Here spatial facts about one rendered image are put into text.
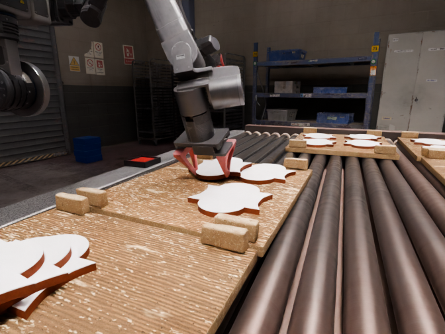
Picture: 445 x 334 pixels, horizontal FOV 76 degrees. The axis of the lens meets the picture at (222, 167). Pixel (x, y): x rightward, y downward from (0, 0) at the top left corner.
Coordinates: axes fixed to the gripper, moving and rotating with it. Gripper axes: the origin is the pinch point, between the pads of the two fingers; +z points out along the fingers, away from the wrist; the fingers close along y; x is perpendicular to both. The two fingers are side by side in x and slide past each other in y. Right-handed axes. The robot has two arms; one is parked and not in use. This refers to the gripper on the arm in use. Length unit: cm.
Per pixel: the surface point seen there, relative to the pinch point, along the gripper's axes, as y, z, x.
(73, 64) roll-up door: 441, 44, -346
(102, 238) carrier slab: 1.4, -9.6, 28.4
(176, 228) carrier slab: -5.7, -6.6, 22.3
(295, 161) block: -15.6, 6.3, -14.7
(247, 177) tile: -8.2, 1.4, -0.8
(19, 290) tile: -3.4, -16.7, 39.5
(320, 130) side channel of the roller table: -14, 36, -85
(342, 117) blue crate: -14, 178, -387
